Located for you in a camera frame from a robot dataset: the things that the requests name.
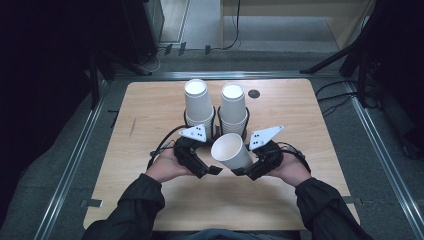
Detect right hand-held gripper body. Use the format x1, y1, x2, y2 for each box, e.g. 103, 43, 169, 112
245, 125, 285, 182

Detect light wooden furniture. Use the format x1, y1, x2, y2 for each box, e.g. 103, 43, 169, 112
219, 0, 378, 51

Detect stack of white paper cups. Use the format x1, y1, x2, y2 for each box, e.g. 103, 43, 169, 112
218, 83, 249, 138
183, 78, 216, 143

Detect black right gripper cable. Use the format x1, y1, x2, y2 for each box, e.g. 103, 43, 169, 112
278, 141, 313, 174

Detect white floor cable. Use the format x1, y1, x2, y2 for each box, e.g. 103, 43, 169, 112
142, 46, 168, 74

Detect black double cup holder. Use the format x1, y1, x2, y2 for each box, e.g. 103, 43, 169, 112
182, 105, 250, 148

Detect black hanging cable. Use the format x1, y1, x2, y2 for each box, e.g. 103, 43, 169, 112
221, 0, 242, 52

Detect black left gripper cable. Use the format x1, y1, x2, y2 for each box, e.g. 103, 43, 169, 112
146, 124, 188, 171

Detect grey tape piece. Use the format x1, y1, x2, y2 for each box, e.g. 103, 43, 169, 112
79, 198, 104, 208
342, 195, 364, 206

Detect black tripod stand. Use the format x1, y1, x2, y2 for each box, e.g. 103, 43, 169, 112
299, 0, 424, 109

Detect black metal stand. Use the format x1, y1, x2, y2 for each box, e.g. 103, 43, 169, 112
87, 46, 154, 111

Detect single white paper cup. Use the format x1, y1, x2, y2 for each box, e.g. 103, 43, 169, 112
210, 132, 254, 171

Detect metal floor rail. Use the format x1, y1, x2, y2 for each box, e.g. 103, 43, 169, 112
344, 79, 424, 240
33, 79, 111, 240
113, 70, 341, 81

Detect black cabinet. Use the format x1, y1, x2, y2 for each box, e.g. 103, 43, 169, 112
121, 0, 165, 66

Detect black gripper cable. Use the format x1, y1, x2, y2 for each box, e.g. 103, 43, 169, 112
278, 141, 313, 174
146, 124, 188, 171

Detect person's left hand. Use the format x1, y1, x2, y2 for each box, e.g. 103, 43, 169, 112
144, 148, 195, 184

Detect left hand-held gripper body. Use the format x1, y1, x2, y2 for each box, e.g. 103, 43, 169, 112
173, 123, 208, 180

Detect black floor cables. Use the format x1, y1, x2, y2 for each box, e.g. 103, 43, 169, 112
314, 79, 359, 118

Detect person's right hand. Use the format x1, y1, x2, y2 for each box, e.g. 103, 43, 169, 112
266, 151, 313, 188

